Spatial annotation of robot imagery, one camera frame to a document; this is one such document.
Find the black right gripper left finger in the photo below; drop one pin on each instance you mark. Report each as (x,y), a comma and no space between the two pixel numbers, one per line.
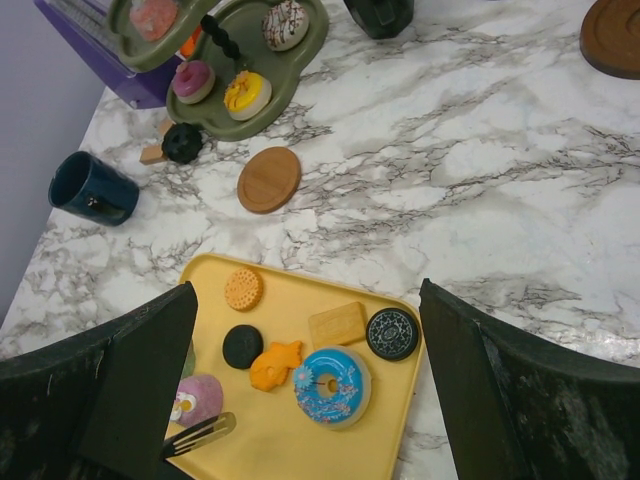
(96,405)

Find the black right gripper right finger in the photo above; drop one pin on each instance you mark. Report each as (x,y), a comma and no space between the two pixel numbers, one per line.
(516,406)

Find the purple snowball cake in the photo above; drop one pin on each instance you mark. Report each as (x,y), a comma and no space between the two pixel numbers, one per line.
(198,397)

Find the metal serving tongs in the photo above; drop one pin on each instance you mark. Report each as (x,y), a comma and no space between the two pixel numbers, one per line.
(198,435)

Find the pink frosted donut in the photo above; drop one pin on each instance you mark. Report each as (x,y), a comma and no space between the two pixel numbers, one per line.
(193,81)

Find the yellow frosted donut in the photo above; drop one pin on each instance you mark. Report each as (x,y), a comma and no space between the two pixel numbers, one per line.
(247,95)

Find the pink snowball cake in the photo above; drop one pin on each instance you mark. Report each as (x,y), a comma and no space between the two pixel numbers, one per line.
(153,18)

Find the white sprinkled donut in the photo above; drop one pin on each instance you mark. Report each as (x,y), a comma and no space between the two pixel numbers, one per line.
(285,25)

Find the green snowball cake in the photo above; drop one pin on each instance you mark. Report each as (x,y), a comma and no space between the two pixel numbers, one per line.
(189,363)

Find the black patterned sandwich cookie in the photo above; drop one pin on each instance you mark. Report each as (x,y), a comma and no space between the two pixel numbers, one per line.
(392,334)

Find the orange fish cookie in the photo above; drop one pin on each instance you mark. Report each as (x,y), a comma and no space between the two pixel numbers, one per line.
(271,368)

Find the blue frosted donut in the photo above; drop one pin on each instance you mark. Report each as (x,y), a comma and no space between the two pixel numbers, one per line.
(333,387)

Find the round orange biscuit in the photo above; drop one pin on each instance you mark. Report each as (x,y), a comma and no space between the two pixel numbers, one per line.
(244,289)

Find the rectangular beige biscuit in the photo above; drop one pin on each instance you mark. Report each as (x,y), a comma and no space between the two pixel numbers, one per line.
(343,325)

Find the yellow serving tray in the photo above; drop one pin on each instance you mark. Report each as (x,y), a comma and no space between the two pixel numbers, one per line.
(273,438)

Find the dark blue mug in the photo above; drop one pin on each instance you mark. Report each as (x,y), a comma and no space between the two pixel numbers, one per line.
(87,187)

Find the small wooden block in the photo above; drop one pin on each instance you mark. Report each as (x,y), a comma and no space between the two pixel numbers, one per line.
(154,154)

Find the black ridged knob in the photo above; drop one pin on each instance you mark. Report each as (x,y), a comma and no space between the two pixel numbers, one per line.
(182,143)

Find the light wooden coaster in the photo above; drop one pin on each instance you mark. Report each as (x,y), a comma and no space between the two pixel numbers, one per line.
(269,180)

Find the green tiered cake stand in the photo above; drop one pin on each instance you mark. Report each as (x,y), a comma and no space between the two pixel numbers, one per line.
(242,21)

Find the purple box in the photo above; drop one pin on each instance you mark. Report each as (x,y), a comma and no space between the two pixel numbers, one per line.
(82,24)

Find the dark wooden coaster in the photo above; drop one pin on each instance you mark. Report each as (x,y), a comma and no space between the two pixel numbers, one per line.
(609,38)

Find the black cream mug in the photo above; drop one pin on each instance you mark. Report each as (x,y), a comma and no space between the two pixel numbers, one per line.
(381,19)

